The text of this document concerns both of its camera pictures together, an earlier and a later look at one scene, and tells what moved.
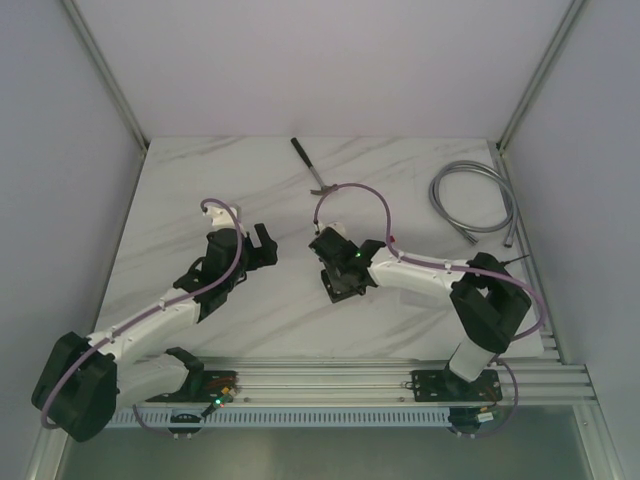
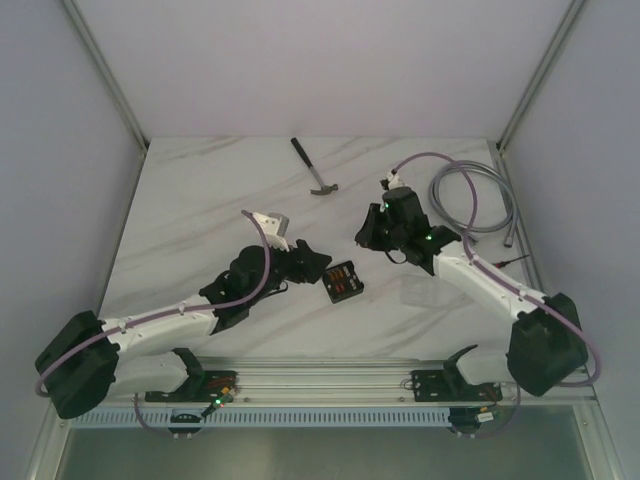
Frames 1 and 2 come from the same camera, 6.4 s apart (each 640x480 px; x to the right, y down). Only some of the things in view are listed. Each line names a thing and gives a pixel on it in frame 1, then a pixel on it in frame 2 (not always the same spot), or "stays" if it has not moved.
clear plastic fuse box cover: (413, 297) stays
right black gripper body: (330, 266) -> (397, 238)
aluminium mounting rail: (536, 380) stays
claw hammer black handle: (301, 151) stays
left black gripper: (255, 248) -> (304, 261)
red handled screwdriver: (507, 262) stays
